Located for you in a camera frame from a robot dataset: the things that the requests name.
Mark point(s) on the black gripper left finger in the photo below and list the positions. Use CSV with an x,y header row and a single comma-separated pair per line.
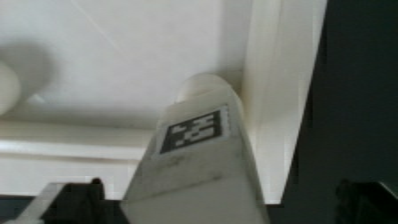
x,y
71,204

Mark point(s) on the white square tabletop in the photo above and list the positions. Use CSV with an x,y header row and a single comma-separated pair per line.
x,y
105,52

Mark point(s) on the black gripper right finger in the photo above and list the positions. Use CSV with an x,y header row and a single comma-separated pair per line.
x,y
366,203

